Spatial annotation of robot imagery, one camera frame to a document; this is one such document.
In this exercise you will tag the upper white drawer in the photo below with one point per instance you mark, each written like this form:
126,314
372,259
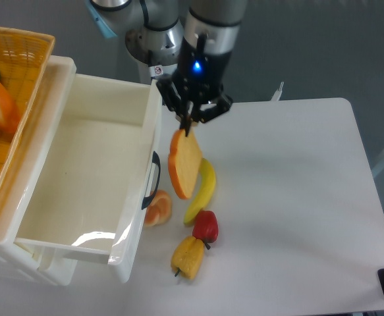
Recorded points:
87,201

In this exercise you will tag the yellow toy bell pepper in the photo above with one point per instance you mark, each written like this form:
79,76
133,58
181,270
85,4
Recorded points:
187,257

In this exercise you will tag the orange toy croissant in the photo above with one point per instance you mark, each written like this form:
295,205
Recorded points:
160,209

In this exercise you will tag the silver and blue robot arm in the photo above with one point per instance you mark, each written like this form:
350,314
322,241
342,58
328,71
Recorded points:
209,26

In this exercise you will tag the black drawer handle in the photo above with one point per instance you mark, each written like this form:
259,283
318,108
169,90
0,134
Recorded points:
153,181

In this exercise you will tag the yellow woven basket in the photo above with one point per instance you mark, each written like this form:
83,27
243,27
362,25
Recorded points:
23,59

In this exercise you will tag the red toy bell pepper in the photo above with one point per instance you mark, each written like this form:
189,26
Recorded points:
206,227

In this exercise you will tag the white drawer cabinet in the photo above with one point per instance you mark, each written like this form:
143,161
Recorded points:
18,260

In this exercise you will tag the toy bread slice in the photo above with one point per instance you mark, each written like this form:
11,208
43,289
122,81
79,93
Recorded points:
184,161

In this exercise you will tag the yellow toy banana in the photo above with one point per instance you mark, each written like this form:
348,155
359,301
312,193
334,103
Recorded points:
205,192

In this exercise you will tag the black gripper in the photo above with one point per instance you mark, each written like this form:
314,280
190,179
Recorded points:
199,80

